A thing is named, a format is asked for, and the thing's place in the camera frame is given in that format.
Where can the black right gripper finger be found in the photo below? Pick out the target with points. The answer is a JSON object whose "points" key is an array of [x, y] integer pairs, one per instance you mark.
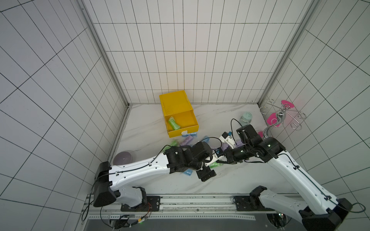
{"points": [[216, 161], [218, 154]]}

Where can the purple bag roll upper left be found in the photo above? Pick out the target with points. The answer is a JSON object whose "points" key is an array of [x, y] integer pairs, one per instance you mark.
{"points": [[188, 139]]}

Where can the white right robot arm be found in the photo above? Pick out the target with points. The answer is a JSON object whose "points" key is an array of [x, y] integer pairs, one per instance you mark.
{"points": [[319, 209]]}

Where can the blue bag roll upper middle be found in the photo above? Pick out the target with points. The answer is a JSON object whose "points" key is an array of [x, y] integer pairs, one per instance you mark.
{"points": [[206, 139]]}

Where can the lavender bowl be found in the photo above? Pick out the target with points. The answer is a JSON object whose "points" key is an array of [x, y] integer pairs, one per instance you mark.
{"points": [[122, 158]]}

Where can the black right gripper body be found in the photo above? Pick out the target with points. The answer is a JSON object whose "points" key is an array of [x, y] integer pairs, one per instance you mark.
{"points": [[230, 154]]}

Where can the blue bag roll lower left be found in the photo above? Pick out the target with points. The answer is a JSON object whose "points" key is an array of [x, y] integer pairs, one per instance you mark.
{"points": [[188, 172]]}

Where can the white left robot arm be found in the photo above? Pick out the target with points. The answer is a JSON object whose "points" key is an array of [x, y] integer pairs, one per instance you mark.
{"points": [[112, 183]]}

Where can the yellow plastic drawer cabinet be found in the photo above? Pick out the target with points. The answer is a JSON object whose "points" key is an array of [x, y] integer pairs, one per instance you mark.
{"points": [[177, 104]]}

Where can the blue bag roll near drawer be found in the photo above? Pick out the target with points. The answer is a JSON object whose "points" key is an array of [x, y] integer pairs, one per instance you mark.
{"points": [[194, 134]]}

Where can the green bag roll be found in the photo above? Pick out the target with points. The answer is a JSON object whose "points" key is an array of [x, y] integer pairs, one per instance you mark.
{"points": [[215, 164], [174, 143]]}

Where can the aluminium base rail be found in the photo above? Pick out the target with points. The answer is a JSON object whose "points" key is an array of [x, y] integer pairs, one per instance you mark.
{"points": [[182, 206]]}

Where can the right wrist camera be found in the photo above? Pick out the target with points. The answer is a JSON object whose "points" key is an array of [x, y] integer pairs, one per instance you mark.
{"points": [[227, 140]]}

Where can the pink metal cup rack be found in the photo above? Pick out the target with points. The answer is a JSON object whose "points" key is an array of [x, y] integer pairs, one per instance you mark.
{"points": [[278, 114]]}

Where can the pale green jar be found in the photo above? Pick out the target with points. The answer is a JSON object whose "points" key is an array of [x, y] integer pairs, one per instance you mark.
{"points": [[245, 119]]}

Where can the green bag roll vertical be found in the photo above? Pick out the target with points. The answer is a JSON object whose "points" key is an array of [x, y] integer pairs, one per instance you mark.
{"points": [[173, 124]]}

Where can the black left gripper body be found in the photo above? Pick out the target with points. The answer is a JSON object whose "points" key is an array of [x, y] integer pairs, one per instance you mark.
{"points": [[203, 173]]}

